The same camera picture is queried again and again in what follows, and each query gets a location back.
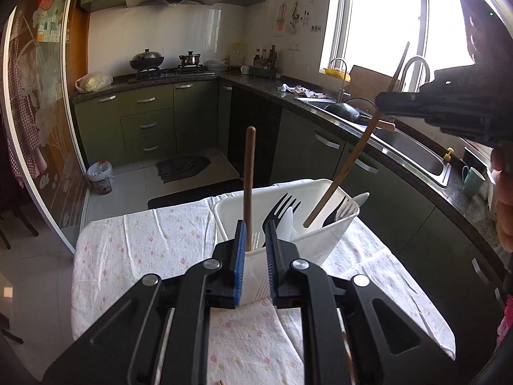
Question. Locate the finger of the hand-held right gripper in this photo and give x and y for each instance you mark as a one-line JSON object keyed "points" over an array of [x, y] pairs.
{"points": [[404, 104]]}

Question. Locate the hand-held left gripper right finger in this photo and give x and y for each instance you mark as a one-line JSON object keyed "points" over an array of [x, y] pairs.
{"points": [[272, 270]]}

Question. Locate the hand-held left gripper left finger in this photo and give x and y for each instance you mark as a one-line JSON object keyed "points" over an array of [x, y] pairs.
{"points": [[239, 266]]}

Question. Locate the white plastic utensil holder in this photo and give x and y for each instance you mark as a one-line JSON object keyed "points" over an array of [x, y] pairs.
{"points": [[308, 248]]}

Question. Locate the black plastic fork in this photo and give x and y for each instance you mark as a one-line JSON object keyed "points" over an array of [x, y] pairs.
{"points": [[282, 208], [334, 217]]}

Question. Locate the person's right hand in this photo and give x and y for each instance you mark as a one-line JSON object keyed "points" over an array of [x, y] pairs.
{"points": [[505, 208]]}

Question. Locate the wooden cutting board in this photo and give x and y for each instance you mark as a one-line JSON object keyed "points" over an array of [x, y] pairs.
{"points": [[370, 80]]}

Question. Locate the tall steel faucet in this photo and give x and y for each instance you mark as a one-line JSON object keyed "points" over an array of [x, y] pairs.
{"points": [[415, 62]]}

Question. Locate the steel kitchen sink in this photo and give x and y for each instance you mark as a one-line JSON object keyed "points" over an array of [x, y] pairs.
{"points": [[417, 156]]}

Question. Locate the yellow sink knob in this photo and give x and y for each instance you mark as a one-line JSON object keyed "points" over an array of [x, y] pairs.
{"points": [[448, 154]]}

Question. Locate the small steel faucet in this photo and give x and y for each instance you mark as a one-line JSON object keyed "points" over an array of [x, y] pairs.
{"points": [[342, 84]]}

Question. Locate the yellow sponge holder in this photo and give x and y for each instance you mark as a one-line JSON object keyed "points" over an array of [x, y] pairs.
{"points": [[336, 73]]}

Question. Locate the teal mug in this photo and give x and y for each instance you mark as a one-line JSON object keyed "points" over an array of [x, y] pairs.
{"points": [[473, 180]]}

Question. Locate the kitchen window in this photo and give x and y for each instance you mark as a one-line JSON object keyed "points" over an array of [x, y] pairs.
{"points": [[372, 16]]}

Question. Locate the floral white tablecloth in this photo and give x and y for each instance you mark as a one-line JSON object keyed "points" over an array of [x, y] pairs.
{"points": [[140, 248]]}

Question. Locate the crumpled dish cloth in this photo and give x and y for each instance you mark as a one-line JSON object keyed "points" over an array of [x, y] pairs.
{"points": [[300, 90]]}

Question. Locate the green sink base cabinet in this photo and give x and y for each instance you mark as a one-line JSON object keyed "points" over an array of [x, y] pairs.
{"points": [[304, 156]]}

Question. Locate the dark floor cloth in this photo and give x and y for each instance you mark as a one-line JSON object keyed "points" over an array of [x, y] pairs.
{"points": [[182, 168]]}

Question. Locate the group of sauce bottles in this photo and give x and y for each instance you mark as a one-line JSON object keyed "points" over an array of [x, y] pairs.
{"points": [[266, 62]]}

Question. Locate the dark granite countertop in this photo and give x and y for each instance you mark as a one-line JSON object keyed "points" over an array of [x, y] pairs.
{"points": [[260, 82]]}

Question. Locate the small white cup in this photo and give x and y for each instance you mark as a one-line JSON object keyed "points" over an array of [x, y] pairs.
{"points": [[245, 69]]}

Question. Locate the small trash bin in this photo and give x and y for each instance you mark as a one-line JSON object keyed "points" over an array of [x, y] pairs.
{"points": [[100, 176]]}

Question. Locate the clear oil jug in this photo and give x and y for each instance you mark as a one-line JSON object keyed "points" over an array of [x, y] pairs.
{"points": [[237, 54]]}

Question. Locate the clear food container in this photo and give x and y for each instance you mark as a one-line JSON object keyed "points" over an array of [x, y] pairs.
{"points": [[218, 65]]}

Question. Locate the green drawer base cabinet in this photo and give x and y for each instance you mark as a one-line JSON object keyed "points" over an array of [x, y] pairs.
{"points": [[100, 128]]}

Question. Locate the black gas stove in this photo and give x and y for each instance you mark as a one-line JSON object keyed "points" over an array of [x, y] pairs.
{"points": [[172, 74]]}

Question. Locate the small steel pot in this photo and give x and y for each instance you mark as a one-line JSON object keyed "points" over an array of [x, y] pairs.
{"points": [[190, 59]]}

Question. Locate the person's pink clothing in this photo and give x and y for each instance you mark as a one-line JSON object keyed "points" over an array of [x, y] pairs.
{"points": [[507, 321]]}

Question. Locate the black wok with lid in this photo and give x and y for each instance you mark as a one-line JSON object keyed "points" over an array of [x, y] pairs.
{"points": [[147, 60]]}

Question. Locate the dark wooden chair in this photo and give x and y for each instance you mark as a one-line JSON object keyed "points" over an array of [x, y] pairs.
{"points": [[16, 224]]}

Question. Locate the clear plastic bag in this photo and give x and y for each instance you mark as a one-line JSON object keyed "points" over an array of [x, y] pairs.
{"points": [[94, 82]]}

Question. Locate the painted sliding glass door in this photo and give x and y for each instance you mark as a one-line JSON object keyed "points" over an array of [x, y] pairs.
{"points": [[44, 120]]}

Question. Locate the red checked apron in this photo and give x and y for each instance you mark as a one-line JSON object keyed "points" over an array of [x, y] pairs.
{"points": [[24, 88]]}

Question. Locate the white wall socket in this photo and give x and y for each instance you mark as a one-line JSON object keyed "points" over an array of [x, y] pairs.
{"points": [[295, 45]]}

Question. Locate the paper wall sticker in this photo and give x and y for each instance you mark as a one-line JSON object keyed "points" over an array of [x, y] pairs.
{"points": [[282, 18]]}

